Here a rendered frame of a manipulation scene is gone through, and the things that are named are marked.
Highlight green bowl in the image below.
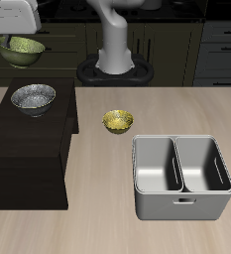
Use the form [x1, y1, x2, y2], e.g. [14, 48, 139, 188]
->
[0, 36, 47, 69]

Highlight yellow bowl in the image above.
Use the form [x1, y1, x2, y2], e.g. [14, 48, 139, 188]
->
[101, 109, 135, 135]

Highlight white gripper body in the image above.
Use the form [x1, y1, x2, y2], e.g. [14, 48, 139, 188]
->
[0, 0, 43, 36]

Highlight dark kitchen cupboards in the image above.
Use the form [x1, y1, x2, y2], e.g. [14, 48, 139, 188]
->
[0, 0, 231, 88]

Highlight white basket with two bins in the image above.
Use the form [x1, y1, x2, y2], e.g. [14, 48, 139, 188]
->
[131, 134, 231, 222]

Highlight flat black base plate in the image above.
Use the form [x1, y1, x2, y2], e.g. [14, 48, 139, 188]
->
[75, 54, 155, 84]

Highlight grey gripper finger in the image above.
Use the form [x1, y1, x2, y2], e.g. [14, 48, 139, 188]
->
[5, 34, 13, 50]

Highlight dark wooden cabinet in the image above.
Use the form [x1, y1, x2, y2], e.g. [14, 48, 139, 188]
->
[0, 77, 80, 211]

